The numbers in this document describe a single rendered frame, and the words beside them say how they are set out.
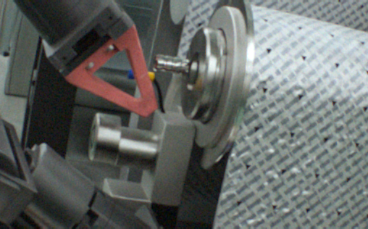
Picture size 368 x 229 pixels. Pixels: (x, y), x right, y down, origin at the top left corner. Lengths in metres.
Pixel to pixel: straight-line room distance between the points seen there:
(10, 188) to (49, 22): 0.15
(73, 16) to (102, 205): 0.15
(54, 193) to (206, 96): 0.14
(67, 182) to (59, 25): 0.12
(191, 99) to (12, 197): 0.19
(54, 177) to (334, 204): 0.23
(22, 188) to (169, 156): 0.18
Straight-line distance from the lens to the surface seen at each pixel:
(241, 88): 0.60
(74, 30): 0.62
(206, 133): 0.65
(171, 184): 0.69
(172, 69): 0.67
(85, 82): 0.64
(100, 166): 1.67
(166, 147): 0.68
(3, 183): 0.53
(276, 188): 0.64
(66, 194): 0.58
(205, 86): 0.63
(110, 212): 0.60
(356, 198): 0.67
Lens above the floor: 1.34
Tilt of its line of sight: 11 degrees down
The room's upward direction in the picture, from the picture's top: 12 degrees clockwise
